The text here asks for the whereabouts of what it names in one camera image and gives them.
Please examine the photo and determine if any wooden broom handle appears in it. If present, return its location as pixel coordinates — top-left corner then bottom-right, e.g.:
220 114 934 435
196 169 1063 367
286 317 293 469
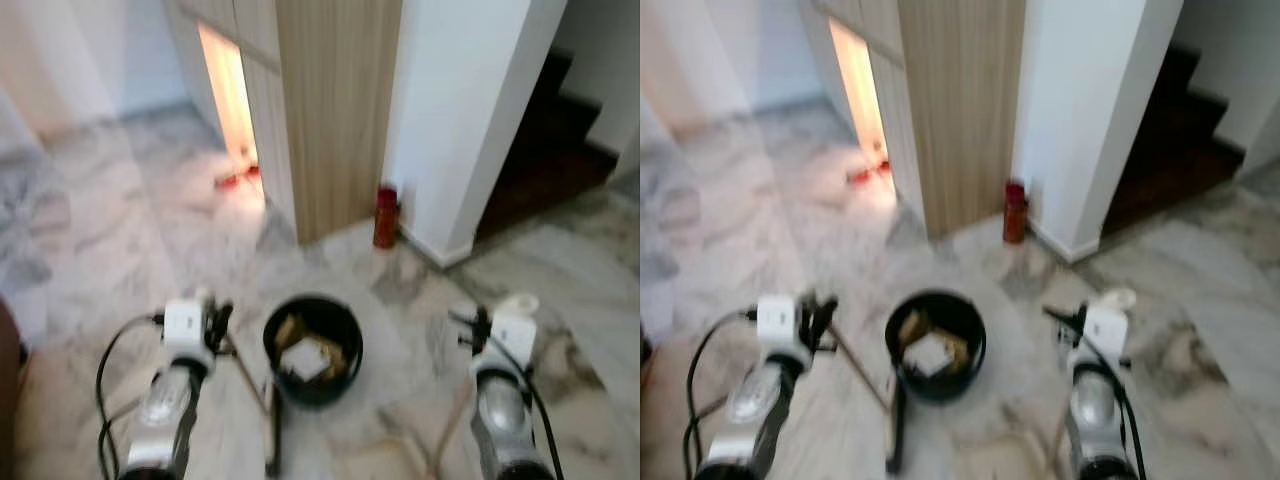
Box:
828 324 893 413
224 336 272 414

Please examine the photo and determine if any small red floor item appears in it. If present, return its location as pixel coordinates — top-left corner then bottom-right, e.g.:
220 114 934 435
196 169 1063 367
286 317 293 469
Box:
846 158 893 187
213 166 263 192

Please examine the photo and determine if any white paper scrap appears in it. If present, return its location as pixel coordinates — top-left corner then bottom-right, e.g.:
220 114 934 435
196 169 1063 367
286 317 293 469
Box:
911 334 954 380
284 339 332 384

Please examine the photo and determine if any thin black rod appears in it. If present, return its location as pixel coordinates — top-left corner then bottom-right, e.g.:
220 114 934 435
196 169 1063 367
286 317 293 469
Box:
886 390 908 475
267 382 284 478

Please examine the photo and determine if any round black waste bin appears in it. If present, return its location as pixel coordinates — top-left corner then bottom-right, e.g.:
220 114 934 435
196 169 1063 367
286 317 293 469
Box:
884 289 989 405
262 294 364 407

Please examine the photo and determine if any dark red bottle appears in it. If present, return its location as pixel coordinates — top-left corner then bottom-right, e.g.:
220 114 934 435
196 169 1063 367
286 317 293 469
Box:
373 184 400 250
1003 179 1029 246

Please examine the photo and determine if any dark wooden staircase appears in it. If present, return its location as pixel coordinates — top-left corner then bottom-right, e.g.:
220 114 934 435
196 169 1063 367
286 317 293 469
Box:
1100 44 1247 237
474 48 619 242

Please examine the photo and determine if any light wooden cabinet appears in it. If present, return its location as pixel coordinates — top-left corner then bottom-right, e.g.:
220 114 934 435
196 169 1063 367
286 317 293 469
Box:
168 0 404 247
800 0 1028 242

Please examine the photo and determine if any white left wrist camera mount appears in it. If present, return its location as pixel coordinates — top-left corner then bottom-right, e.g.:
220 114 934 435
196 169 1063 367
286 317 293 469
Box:
163 299 208 351
757 294 802 347

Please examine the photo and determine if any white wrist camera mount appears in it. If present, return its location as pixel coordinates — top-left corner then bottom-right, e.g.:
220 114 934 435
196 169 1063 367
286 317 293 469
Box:
1083 305 1130 353
490 312 539 373
757 294 802 347
163 299 208 351

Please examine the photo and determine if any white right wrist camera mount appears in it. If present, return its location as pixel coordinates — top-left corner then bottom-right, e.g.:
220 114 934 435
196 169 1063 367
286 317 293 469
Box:
1083 305 1130 353
490 312 539 373

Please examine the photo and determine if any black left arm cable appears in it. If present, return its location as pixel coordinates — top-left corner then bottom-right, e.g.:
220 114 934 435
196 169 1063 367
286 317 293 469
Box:
96 313 167 479
684 309 761 479

